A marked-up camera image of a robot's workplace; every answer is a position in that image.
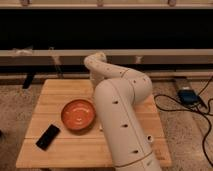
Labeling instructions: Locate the black cable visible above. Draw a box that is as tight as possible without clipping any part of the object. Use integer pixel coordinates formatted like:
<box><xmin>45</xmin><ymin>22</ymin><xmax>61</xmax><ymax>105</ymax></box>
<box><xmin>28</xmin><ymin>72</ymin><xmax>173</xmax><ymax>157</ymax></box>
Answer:
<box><xmin>153</xmin><ymin>75</ymin><xmax>213</xmax><ymax>168</ymax></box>

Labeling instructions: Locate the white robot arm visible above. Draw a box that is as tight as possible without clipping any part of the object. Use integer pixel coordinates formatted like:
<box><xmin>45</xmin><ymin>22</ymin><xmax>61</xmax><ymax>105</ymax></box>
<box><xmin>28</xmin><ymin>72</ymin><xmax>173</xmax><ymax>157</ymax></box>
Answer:
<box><xmin>84</xmin><ymin>53</ymin><xmax>162</xmax><ymax>171</ymax></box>

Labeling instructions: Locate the wooden table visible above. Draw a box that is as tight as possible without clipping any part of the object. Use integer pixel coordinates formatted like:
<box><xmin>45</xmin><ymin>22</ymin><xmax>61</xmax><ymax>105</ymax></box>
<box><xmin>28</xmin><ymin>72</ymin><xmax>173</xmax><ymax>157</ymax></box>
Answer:
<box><xmin>16</xmin><ymin>79</ymin><xmax>172</xmax><ymax>169</ymax></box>

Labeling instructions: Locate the orange bowl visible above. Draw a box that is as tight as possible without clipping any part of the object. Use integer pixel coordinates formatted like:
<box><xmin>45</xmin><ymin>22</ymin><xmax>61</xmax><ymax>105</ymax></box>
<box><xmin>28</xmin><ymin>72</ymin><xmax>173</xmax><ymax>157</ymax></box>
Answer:
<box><xmin>61</xmin><ymin>99</ymin><xmax>96</xmax><ymax>131</ymax></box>

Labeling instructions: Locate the black smartphone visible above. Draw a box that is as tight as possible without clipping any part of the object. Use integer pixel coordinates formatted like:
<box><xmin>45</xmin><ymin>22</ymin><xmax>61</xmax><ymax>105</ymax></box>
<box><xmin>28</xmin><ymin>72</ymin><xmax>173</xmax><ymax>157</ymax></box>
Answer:
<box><xmin>36</xmin><ymin>124</ymin><xmax>60</xmax><ymax>150</ymax></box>

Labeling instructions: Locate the blue power box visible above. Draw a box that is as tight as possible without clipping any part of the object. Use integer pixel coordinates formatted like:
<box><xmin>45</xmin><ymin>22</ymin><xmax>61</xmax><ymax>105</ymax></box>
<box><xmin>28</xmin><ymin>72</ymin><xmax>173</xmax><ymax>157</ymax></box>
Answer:
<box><xmin>178</xmin><ymin>89</ymin><xmax>199</xmax><ymax>105</ymax></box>

